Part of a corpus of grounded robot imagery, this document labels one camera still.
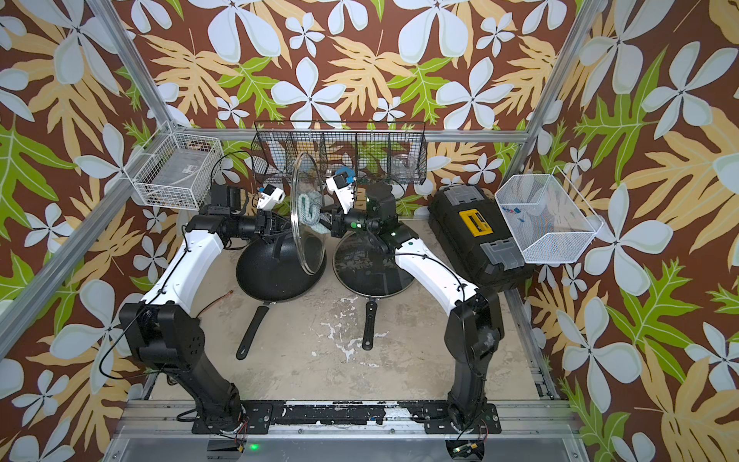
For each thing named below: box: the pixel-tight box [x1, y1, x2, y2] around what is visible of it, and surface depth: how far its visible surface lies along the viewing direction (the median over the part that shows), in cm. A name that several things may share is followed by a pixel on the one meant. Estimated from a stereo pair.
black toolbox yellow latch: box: [428, 183, 536, 293], surface depth 95 cm
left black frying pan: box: [236, 234, 328, 360], surface depth 100 cm
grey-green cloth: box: [298, 190, 332, 234], surface depth 69 cm
